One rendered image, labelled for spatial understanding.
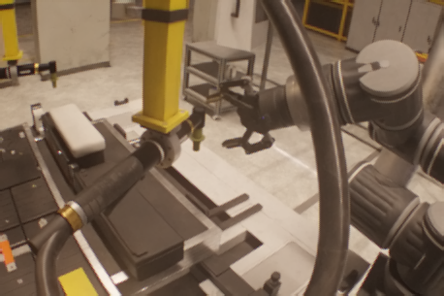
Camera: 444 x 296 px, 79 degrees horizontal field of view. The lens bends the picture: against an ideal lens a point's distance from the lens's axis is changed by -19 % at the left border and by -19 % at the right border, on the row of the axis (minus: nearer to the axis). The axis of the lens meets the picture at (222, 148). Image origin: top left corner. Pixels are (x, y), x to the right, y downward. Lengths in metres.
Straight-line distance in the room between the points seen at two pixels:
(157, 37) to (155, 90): 0.10
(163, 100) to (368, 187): 0.65
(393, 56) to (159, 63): 0.37
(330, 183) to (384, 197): 0.68
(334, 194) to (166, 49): 0.36
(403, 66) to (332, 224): 0.28
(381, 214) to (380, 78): 0.54
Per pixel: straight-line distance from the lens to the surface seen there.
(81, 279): 0.87
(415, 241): 0.94
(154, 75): 0.57
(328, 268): 0.30
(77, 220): 0.49
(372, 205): 0.97
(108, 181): 0.53
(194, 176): 1.49
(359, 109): 0.51
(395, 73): 0.49
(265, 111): 0.56
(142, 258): 0.81
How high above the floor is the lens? 1.73
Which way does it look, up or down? 31 degrees down
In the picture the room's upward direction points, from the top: 7 degrees clockwise
